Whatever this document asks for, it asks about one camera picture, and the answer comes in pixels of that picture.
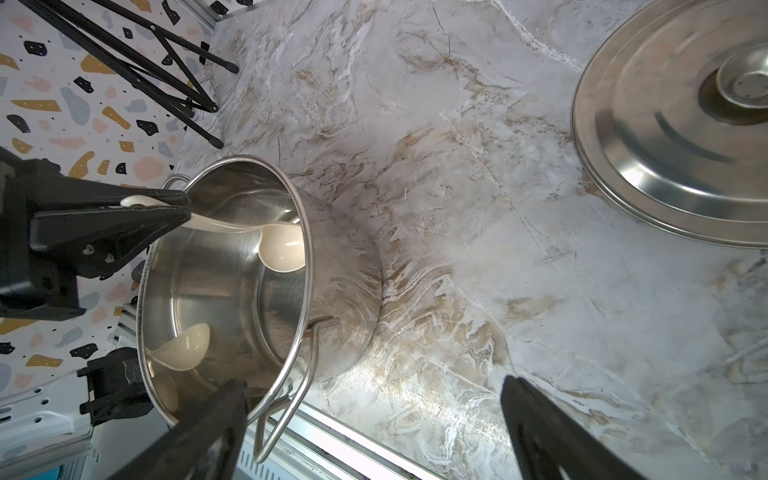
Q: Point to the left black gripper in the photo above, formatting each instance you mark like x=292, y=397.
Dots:
x=41, y=253

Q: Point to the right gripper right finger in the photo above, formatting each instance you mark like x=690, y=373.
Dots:
x=548, y=444

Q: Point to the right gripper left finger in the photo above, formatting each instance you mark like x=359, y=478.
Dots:
x=206, y=444

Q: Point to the cream plastic ladle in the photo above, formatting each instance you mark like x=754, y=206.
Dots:
x=281, y=246

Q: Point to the stainless steel pot lid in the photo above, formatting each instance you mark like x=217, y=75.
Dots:
x=670, y=119

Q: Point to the black perforated music stand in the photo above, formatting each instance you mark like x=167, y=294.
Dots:
x=179, y=98

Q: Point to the aluminium mounting rail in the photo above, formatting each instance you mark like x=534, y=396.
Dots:
x=45, y=435

